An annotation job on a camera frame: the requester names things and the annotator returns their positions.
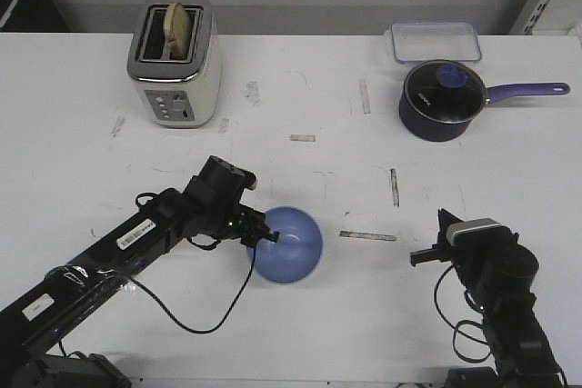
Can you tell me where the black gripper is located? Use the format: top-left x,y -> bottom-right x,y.
217,205 -> 280,247
409,208 -> 468,279

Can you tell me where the blue bowl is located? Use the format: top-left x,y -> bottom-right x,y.
246,206 -> 324,284

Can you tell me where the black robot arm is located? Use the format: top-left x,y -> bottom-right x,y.
410,209 -> 567,387
1,156 -> 279,387

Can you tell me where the dark blue saucepan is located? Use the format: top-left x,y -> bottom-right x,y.
398,82 -> 570,142

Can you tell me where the glass pot lid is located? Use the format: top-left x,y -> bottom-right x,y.
404,59 -> 487,124

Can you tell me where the clear plastic food container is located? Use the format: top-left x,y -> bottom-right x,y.
385,21 -> 482,64

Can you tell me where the cream and chrome toaster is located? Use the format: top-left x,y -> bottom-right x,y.
126,0 -> 222,128

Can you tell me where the slice of toast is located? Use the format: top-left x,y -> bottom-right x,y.
163,3 -> 192,60

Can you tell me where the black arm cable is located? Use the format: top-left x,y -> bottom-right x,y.
434,264 -> 495,364
131,242 -> 258,334

